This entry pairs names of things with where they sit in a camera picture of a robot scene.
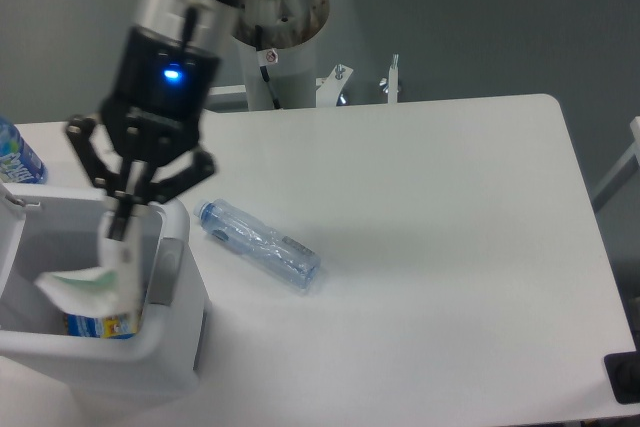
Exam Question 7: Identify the blue labelled water bottle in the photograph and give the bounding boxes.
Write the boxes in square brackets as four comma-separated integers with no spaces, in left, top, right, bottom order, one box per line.
[1,117,48,184]

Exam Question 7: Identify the blue yellow snack wrapper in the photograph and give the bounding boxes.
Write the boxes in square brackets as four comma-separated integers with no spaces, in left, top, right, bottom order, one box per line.
[63,314,138,339]

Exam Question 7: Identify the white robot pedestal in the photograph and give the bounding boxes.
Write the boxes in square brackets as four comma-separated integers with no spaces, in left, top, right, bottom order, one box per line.
[207,0,354,111]

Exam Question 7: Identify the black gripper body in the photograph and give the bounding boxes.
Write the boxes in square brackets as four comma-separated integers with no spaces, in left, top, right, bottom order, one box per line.
[100,27,220,165]

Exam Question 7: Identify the white frame at right edge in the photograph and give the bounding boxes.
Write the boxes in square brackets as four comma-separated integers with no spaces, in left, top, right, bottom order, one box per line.
[591,116,639,213]

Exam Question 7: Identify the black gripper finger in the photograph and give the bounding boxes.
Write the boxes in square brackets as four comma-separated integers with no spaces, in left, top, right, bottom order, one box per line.
[64,115,134,240]
[127,146,216,225]

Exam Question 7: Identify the white trash can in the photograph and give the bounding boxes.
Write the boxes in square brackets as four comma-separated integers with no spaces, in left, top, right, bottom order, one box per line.
[1,183,210,396]

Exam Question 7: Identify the clear blue plastic bottle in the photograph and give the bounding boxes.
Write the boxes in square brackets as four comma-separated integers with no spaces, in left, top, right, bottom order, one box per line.
[193,199,321,295]

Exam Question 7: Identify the black cable on pedestal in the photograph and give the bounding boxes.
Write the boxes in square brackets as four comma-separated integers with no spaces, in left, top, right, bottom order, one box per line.
[253,24,282,111]

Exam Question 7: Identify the black device at table edge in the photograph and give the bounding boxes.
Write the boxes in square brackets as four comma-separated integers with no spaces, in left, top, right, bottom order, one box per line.
[604,351,639,405]

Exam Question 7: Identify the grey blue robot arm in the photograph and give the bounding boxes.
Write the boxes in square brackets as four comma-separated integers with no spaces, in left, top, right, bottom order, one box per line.
[66,0,245,241]

